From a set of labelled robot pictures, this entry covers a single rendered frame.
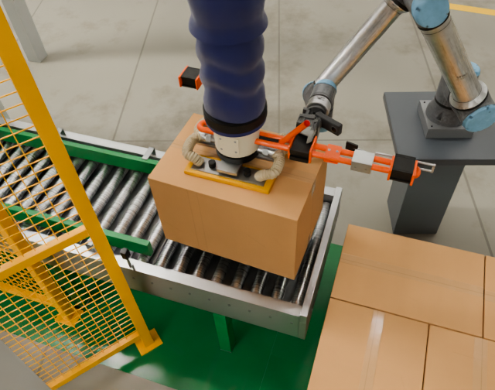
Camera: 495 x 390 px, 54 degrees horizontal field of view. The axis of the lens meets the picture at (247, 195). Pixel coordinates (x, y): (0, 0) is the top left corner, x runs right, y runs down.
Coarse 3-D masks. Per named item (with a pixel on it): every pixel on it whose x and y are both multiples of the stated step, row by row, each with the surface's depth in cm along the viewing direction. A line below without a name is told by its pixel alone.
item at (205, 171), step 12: (204, 156) 188; (192, 168) 183; (204, 168) 183; (216, 168) 183; (252, 168) 182; (216, 180) 181; (228, 180) 179; (240, 180) 178; (252, 180) 178; (264, 180) 177; (264, 192) 176
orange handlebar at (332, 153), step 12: (204, 120) 183; (204, 132) 181; (264, 132) 177; (264, 144) 174; (276, 144) 173; (312, 156) 170; (324, 156) 168; (336, 156) 167; (372, 168) 164; (384, 168) 163
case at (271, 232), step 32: (192, 128) 201; (160, 160) 190; (256, 160) 188; (288, 160) 187; (320, 160) 186; (160, 192) 188; (192, 192) 180; (224, 192) 178; (256, 192) 177; (288, 192) 176; (320, 192) 202; (192, 224) 197; (224, 224) 187; (256, 224) 179; (288, 224) 171; (224, 256) 206; (256, 256) 196; (288, 256) 186
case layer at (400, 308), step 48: (384, 240) 219; (336, 288) 204; (384, 288) 203; (432, 288) 202; (480, 288) 201; (336, 336) 191; (384, 336) 190; (432, 336) 189; (480, 336) 188; (336, 384) 179; (384, 384) 178; (432, 384) 177; (480, 384) 176
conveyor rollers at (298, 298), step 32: (0, 160) 267; (32, 160) 265; (0, 192) 249; (32, 192) 247; (96, 192) 250; (128, 192) 246; (32, 224) 235; (128, 224) 233; (160, 224) 230; (320, 224) 225; (160, 256) 218; (192, 256) 221; (256, 288) 205
